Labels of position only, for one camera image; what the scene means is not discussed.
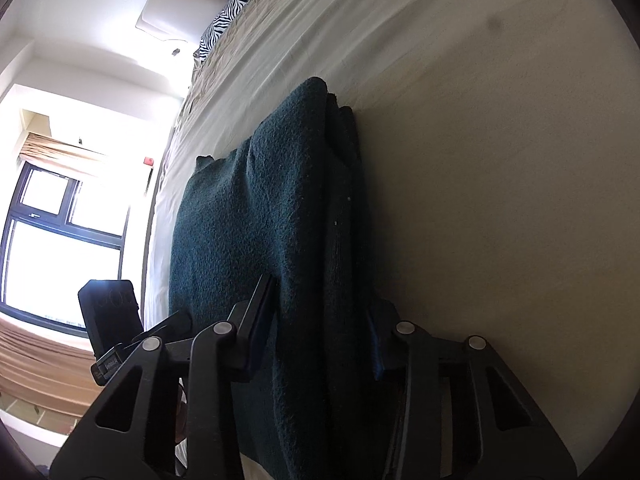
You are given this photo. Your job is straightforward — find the dark green knit sweater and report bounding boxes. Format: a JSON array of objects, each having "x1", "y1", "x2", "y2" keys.
[{"x1": 169, "y1": 77, "x2": 390, "y2": 479}]

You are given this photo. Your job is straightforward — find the black framed window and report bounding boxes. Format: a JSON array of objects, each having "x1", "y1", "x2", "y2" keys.
[{"x1": 1, "y1": 162, "x2": 131, "y2": 337}]

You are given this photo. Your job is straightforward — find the beige roman blind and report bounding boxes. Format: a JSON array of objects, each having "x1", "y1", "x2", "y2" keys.
[{"x1": 18, "y1": 132, "x2": 104, "y2": 180}]

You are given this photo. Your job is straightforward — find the beige bed cover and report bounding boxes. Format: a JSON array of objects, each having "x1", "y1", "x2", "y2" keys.
[{"x1": 144, "y1": 0, "x2": 639, "y2": 469}]

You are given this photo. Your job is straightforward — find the zebra print pillow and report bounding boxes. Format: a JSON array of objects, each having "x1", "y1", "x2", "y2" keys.
[{"x1": 193, "y1": 0, "x2": 250, "y2": 63}]

